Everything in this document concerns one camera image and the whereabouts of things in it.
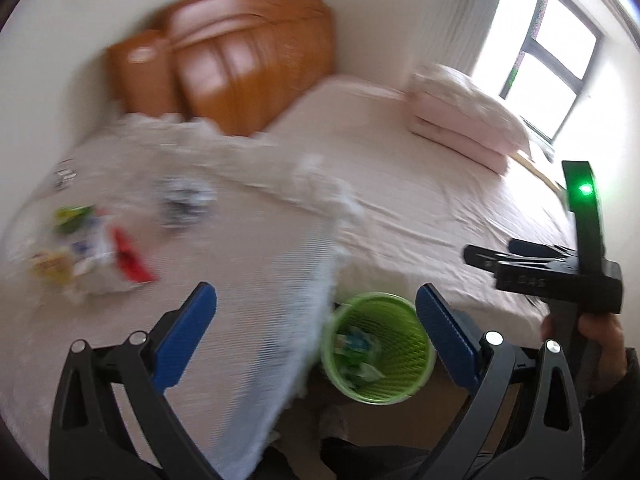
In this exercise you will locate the yellow snack packet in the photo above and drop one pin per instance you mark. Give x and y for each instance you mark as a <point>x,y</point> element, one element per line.
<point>50,265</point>

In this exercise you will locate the green mesh wastebasket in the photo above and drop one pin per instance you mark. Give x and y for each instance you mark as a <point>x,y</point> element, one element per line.
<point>400,355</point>

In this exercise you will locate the white lace blanket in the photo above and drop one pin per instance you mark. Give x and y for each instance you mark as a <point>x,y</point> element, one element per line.
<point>225,265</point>

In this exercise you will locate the person's right forearm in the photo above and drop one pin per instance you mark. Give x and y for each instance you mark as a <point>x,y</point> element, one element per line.
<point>629,377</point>

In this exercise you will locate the green yellow drink pouch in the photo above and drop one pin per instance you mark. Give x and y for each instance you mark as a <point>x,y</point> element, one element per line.
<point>75,215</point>

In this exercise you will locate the red snack packet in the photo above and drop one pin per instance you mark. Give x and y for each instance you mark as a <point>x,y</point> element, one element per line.
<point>131,257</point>

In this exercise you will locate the pink folded pillows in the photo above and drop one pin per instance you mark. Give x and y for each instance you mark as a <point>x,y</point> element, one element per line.
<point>465,110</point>

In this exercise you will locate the person's right hand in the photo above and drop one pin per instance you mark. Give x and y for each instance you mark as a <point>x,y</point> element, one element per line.
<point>602,340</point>

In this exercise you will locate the wooden headboard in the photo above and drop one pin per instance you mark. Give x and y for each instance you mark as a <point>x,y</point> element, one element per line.
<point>240,60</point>

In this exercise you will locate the teal white wrapper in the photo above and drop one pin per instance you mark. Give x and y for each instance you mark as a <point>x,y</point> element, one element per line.
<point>357,342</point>

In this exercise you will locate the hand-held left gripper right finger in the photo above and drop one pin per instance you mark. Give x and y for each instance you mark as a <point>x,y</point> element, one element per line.
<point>445,332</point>

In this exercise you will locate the small foil wrapper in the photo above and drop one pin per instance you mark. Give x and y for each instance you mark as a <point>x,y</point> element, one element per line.
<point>63,172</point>

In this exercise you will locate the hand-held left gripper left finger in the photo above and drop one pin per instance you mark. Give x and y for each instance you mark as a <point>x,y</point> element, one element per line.
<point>192,322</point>

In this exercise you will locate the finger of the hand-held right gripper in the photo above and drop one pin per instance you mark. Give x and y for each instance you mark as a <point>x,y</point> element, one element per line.
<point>540,250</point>
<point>485,256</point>

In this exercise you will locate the window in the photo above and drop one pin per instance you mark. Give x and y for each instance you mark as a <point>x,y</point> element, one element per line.
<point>550,45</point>

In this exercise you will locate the black white crumpled wrapper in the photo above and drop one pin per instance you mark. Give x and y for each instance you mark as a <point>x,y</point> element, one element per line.
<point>187,200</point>

